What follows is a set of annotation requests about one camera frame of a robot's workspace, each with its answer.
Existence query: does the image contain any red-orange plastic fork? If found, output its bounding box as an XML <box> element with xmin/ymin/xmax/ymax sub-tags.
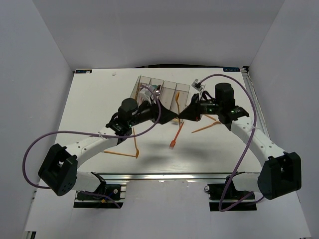
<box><xmin>169</xmin><ymin>122</ymin><xmax>184</xmax><ymax>149</ymax></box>

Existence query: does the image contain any aluminium rail right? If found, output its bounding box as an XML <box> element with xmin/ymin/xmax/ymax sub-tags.
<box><xmin>240</xmin><ymin>66</ymin><xmax>269</xmax><ymax>138</ymax></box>

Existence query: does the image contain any blue label right corner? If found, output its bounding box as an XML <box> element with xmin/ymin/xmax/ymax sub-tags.
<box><xmin>223</xmin><ymin>68</ymin><xmax>241</xmax><ymax>72</ymax></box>

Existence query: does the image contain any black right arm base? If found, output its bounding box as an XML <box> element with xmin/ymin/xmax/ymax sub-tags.
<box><xmin>204</xmin><ymin>181</ymin><xmax>257</xmax><ymax>212</ymax></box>

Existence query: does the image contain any orange plastic spoon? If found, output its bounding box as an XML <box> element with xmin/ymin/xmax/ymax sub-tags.
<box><xmin>175</xmin><ymin>91</ymin><xmax>181</xmax><ymax>128</ymax></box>

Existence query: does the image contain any black label left corner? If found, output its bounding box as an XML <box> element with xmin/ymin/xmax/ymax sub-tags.
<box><xmin>75</xmin><ymin>69</ymin><xmax>92</xmax><ymax>74</ymax></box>

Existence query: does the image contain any purple cable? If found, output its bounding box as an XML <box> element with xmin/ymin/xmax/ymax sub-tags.
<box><xmin>199</xmin><ymin>74</ymin><xmax>266</xmax><ymax>213</ymax></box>
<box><xmin>22</xmin><ymin>84</ymin><xmax>162</xmax><ymax>209</ymax></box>

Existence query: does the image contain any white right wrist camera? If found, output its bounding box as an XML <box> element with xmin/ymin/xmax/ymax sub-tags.
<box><xmin>191</xmin><ymin>79</ymin><xmax>205</xmax><ymax>95</ymax></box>

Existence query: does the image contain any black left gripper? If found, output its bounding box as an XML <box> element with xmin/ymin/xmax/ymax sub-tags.
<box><xmin>128</xmin><ymin>97</ymin><xmax>177</xmax><ymax>127</ymax></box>

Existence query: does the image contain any orange plastic knife top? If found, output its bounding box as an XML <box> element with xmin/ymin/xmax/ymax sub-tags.
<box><xmin>134</xmin><ymin>85</ymin><xmax>141</xmax><ymax>101</ymax></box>

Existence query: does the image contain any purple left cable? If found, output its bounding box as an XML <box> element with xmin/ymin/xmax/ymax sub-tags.
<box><xmin>22</xmin><ymin>84</ymin><xmax>162</xmax><ymax>209</ymax></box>

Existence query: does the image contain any clear four-compartment organizer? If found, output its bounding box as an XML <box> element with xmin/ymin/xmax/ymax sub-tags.
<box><xmin>130</xmin><ymin>76</ymin><xmax>190</xmax><ymax>113</ymax></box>

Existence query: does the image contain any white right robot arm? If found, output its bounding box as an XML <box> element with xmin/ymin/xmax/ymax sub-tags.
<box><xmin>178</xmin><ymin>83</ymin><xmax>302</xmax><ymax>200</ymax></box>

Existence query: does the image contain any orange chopstick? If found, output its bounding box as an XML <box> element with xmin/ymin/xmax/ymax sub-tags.
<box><xmin>103</xmin><ymin>150</ymin><xmax>139</xmax><ymax>158</ymax></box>

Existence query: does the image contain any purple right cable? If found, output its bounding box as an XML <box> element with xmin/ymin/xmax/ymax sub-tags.
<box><xmin>199</xmin><ymin>74</ymin><xmax>266</xmax><ymax>213</ymax></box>

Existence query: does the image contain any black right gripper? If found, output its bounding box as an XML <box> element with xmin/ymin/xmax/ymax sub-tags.
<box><xmin>177</xmin><ymin>93</ymin><xmax>222</xmax><ymax>121</ymax></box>

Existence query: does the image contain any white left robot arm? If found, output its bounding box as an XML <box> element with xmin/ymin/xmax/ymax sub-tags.
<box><xmin>38</xmin><ymin>98</ymin><xmax>177</xmax><ymax>199</ymax></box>

